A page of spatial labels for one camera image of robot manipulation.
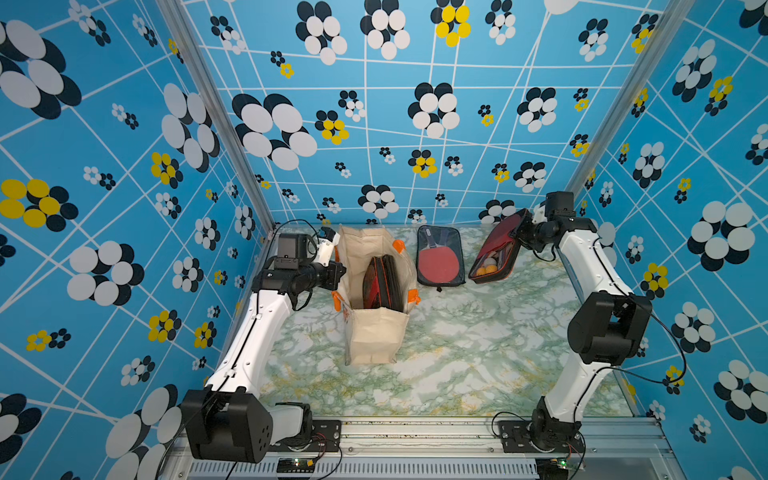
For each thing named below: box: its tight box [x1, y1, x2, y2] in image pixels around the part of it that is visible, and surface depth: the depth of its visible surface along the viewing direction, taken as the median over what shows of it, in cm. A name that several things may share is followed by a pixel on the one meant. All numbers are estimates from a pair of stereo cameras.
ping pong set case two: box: [468, 208, 527, 284], surface depth 90 cm
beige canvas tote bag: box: [334, 226, 421, 366], surface depth 86 cm
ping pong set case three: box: [374, 254, 404, 312], surface depth 86 cm
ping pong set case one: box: [416, 224, 466, 292], surface depth 110 cm
